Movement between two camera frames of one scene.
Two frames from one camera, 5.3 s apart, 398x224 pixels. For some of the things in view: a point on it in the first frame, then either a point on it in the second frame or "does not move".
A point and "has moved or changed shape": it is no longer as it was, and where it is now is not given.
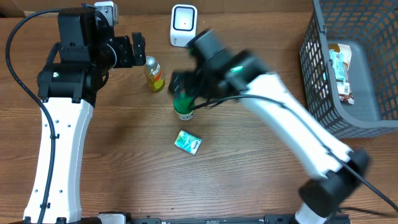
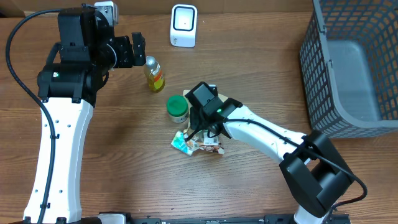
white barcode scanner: [183, 24] does not move
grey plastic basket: [370, 27] does not move
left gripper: [126, 60] does not move
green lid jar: [185, 106] has moved or changed shape
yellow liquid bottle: [155, 73] does not move
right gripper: [198, 88] → [197, 124]
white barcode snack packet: [344, 93] → [207, 144]
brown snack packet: [340, 56] → [221, 97]
